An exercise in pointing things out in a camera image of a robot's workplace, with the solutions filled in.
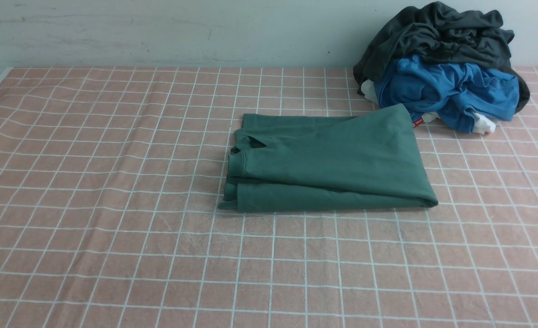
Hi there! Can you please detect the pink checkered tablecloth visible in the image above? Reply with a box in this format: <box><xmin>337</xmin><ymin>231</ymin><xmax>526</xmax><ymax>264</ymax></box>
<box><xmin>0</xmin><ymin>67</ymin><xmax>538</xmax><ymax>328</ymax></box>

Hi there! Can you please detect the blue crumpled garment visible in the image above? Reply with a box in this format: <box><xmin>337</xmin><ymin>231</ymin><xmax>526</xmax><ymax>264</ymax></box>
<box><xmin>374</xmin><ymin>55</ymin><xmax>519</xmax><ymax>133</ymax></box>

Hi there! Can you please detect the dark grey crumpled garment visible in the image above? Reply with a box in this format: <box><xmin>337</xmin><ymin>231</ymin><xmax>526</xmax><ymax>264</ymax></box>
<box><xmin>353</xmin><ymin>1</ymin><xmax>531</xmax><ymax>113</ymax></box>

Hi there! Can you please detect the green long-sleeved shirt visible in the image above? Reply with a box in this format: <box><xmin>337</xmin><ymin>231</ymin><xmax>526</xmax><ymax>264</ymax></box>
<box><xmin>218</xmin><ymin>104</ymin><xmax>438</xmax><ymax>213</ymax></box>

